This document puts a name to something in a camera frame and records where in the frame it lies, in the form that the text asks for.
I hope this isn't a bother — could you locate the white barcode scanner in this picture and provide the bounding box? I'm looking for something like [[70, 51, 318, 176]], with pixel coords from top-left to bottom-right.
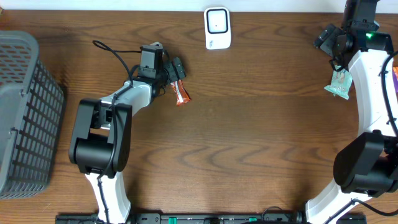
[[203, 7, 232, 50]]

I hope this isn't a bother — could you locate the grey plastic mesh basket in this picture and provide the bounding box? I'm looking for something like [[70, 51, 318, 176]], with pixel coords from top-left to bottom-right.
[[1, 30, 66, 200]]

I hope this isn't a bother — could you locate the teal wet wipes packet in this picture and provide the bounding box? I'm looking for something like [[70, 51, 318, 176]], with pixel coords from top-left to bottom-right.
[[324, 69, 353, 100]]

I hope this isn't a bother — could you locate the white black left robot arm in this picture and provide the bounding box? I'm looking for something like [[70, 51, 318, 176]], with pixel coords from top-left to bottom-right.
[[69, 57, 186, 223]]

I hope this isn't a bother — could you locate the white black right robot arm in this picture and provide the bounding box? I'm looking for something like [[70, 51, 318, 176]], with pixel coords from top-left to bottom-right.
[[305, 22, 397, 223]]

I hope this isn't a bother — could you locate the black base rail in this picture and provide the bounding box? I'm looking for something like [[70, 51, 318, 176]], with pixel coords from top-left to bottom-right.
[[55, 212, 368, 224]]

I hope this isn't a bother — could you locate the red purple pad package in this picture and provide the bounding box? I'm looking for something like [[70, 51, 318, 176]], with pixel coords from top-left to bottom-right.
[[392, 67, 398, 93]]

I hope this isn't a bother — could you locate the orange snack bar wrapper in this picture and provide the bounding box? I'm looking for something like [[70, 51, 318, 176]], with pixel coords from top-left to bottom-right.
[[170, 80, 191, 106]]

